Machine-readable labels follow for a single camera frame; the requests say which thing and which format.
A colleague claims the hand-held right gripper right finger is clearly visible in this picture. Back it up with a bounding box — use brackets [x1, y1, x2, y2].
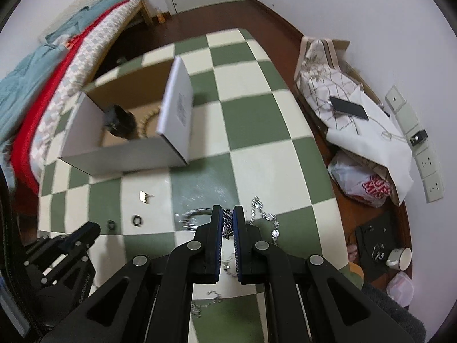
[233, 205, 416, 343]

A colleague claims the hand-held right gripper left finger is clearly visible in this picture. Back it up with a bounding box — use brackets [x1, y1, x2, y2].
[37, 205, 224, 343]

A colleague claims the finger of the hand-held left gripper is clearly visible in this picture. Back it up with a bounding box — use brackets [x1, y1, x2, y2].
[23, 222, 101, 269]
[34, 248, 97, 317]

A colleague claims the silver chain necklace with pendant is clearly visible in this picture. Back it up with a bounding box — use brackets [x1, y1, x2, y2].
[222, 196, 283, 279]

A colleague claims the white cardboard box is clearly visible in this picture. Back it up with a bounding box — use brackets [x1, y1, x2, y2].
[57, 56, 195, 178]

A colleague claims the black round jewelry case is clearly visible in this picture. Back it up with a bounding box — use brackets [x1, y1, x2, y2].
[103, 104, 137, 139]

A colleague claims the green white checkered tablecloth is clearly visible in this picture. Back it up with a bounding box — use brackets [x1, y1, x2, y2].
[37, 28, 352, 343]

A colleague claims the white plastic bag red print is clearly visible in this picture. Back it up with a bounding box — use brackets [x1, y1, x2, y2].
[327, 149, 392, 208]

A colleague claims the black bag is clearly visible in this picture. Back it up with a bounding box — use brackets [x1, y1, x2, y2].
[354, 210, 399, 282]

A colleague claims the red blanket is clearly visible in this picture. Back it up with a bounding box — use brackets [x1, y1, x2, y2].
[10, 2, 126, 194]

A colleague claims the white enamel mug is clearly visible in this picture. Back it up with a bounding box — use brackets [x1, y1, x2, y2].
[385, 247, 413, 271]

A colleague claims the white grid-pattern cloth bag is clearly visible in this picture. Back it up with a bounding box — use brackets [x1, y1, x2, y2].
[294, 37, 415, 207]

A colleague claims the grey fleece clothing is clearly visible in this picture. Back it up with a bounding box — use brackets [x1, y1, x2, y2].
[360, 282, 428, 343]

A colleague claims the clear plastic container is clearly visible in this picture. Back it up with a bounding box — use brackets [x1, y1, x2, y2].
[387, 271, 415, 307]

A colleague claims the bed with red blanket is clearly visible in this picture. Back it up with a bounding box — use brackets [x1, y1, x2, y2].
[0, 0, 148, 145]

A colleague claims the black smartphone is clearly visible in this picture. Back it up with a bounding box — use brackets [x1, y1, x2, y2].
[329, 96, 369, 121]

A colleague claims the patterned bed mattress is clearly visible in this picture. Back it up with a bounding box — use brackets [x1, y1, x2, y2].
[29, 0, 141, 174]

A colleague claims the brown cardboard box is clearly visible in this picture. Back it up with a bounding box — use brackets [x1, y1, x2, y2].
[298, 36, 385, 109]

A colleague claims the silver bangle bracelet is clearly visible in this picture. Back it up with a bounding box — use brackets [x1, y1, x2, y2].
[174, 207, 215, 230]

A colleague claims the thin silver chain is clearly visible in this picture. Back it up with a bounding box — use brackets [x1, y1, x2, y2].
[190, 290, 224, 318]

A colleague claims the gold bead chain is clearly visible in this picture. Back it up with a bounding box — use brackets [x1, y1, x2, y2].
[137, 108, 161, 139]

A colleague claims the white charging cable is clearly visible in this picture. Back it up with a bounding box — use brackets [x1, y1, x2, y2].
[319, 102, 411, 141]

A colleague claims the white wall socket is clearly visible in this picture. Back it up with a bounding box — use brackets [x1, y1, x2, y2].
[423, 171, 445, 203]
[414, 146, 438, 178]

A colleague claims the grey wall switch plate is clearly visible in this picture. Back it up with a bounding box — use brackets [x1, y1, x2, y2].
[391, 109, 420, 135]
[384, 85, 408, 111]

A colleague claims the wooden bed frame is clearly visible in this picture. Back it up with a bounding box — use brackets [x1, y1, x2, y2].
[135, 0, 155, 26]

